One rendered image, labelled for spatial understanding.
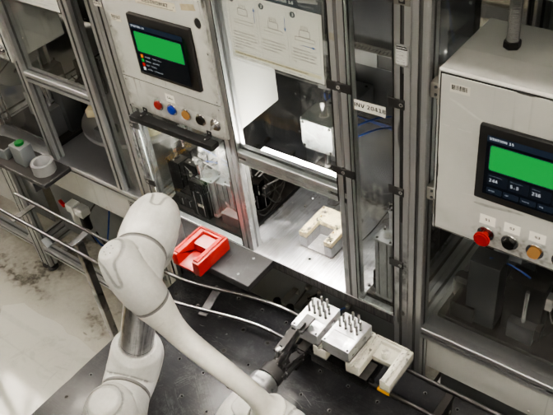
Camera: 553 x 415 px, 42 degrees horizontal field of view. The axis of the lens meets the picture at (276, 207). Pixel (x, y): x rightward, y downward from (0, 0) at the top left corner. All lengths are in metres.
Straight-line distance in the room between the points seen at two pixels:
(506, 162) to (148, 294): 0.86
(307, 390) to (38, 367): 1.61
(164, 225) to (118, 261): 0.18
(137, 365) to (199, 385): 0.31
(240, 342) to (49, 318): 1.50
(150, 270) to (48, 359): 1.95
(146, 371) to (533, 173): 1.24
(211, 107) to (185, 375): 0.90
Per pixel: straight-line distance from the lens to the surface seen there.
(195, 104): 2.20
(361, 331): 2.18
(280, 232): 2.52
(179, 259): 2.47
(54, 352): 3.63
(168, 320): 1.78
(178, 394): 2.43
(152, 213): 1.79
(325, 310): 2.18
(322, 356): 2.22
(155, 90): 2.31
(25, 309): 3.89
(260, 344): 2.49
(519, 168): 1.63
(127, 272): 1.68
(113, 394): 2.14
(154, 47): 2.16
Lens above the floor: 2.61
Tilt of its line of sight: 40 degrees down
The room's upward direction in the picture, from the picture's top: 8 degrees counter-clockwise
